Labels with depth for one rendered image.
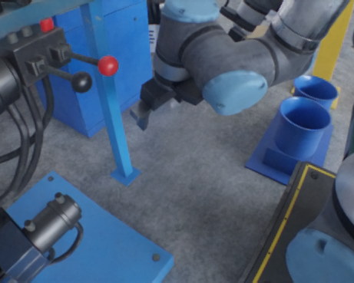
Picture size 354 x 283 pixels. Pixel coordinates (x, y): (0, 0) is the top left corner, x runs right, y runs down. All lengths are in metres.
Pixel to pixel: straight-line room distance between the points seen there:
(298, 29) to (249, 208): 1.12
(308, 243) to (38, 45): 0.55
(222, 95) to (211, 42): 0.08
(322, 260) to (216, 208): 1.15
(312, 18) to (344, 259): 0.31
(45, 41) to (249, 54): 0.39
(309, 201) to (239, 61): 0.84
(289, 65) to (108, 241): 1.01
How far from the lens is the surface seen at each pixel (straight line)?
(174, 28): 0.43
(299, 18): 0.42
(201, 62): 0.39
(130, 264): 1.14
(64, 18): 1.49
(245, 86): 0.37
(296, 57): 0.46
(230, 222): 1.36
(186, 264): 1.25
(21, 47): 0.55
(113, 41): 1.74
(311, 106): 1.61
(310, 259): 0.29
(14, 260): 0.79
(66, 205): 0.84
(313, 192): 1.17
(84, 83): 0.42
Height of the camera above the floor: 1.18
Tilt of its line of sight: 44 degrees down
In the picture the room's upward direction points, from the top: 2 degrees counter-clockwise
